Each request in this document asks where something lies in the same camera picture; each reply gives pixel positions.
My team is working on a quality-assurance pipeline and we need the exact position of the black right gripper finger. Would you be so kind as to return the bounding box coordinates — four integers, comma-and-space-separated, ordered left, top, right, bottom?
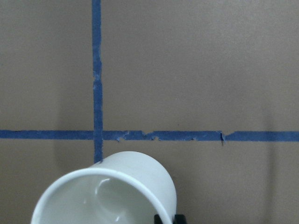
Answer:
154, 214, 186, 224

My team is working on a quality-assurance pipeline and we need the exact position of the white smiley face mug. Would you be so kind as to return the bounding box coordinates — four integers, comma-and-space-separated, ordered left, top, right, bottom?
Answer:
31, 151, 177, 224

